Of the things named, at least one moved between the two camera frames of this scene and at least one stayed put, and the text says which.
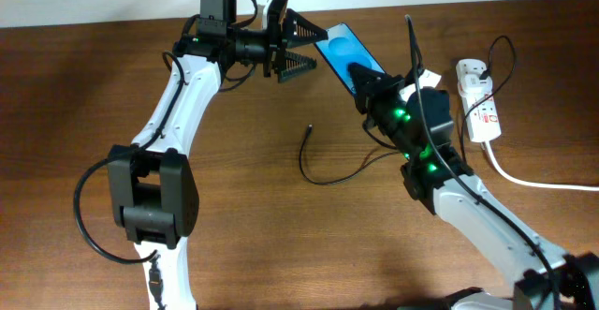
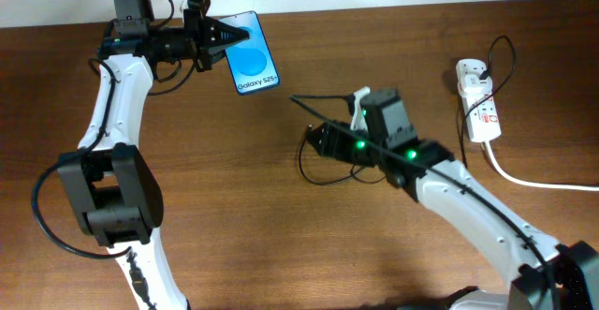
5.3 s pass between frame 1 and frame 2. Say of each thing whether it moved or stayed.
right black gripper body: moved
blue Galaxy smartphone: moved
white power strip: stayed
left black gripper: moved
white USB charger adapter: stayed
